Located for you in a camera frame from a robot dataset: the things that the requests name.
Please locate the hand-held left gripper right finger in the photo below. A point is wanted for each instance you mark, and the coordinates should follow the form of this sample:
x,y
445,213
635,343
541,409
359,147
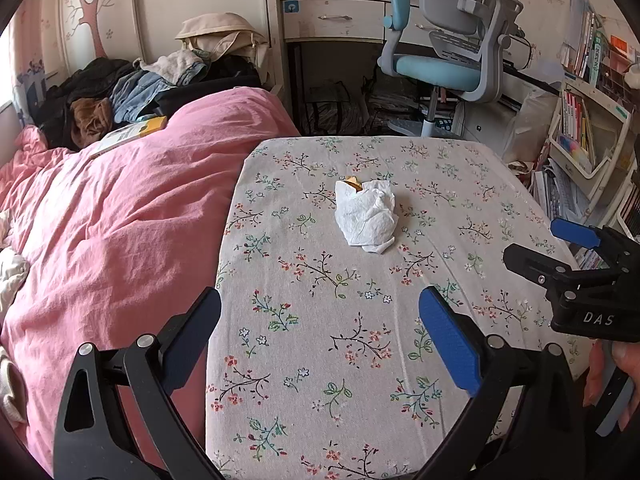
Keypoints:
x,y
450,345

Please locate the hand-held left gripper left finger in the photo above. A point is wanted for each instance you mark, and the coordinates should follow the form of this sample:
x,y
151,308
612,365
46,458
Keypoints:
x,y
192,340

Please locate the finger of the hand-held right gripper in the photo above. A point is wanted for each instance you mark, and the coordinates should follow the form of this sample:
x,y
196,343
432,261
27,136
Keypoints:
x,y
575,232
530,260

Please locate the white tissue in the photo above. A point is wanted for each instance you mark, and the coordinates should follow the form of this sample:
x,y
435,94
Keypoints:
x,y
367,217

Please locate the yellow wrapper scrap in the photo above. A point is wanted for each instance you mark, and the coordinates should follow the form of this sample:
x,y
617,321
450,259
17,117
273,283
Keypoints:
x,y
354,183

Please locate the person's right hand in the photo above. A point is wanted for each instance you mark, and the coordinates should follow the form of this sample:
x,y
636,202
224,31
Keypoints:
x,y
596,377

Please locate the stack of papers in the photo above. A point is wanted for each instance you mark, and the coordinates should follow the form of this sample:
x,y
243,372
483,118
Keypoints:
x,y
555,192

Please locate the white bookshelf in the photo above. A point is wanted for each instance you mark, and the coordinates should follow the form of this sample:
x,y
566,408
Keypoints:
x,y
607,160

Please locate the floral tablecloth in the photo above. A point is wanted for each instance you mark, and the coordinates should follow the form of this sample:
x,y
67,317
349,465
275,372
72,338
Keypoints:
x,y
375,310

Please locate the row of books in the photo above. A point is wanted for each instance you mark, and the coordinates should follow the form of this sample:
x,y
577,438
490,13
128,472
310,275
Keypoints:
x,y
590,50
575,120

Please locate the translucent white plastic bag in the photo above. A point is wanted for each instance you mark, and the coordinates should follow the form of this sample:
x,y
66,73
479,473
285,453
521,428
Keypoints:
x,y
530,125

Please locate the pink duvet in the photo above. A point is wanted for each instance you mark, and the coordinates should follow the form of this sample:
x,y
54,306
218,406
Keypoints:
x,y
125,220

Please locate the white drawer cabinet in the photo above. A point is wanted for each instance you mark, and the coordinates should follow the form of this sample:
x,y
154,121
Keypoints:
x,y
482,127

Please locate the cream crumpled cloth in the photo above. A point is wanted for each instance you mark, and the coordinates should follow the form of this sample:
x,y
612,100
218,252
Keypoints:
x,y
10,270

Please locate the blue and grey desk chair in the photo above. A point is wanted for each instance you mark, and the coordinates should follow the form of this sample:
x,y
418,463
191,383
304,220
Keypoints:
x,y
435,70

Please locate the yellow book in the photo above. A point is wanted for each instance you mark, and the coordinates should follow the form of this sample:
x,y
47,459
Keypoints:
x,y
135,132

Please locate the brown garment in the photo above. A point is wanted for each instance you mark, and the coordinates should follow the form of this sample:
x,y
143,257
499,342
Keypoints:
x,y
90,120

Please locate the blue denim garment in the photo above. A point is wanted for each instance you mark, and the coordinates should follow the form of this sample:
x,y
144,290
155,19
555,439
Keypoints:
x,y
135,95

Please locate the black striped bag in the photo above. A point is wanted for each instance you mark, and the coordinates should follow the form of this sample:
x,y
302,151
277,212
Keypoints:
x,y
327,110

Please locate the dark cloth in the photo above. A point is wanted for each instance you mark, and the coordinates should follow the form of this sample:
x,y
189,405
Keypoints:
x,y
232,72

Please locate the grey white garment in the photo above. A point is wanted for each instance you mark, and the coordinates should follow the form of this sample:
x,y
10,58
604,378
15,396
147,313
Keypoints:
x,y
175,67

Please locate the black jacket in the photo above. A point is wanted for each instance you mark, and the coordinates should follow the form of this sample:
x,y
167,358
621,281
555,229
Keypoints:
x,y
85,80

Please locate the beige canvas bag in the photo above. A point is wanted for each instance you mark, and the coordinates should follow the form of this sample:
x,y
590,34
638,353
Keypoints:
x,y
215,27

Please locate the white desk with drawers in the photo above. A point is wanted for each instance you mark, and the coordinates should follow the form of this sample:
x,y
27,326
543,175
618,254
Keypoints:
x,y
325,17

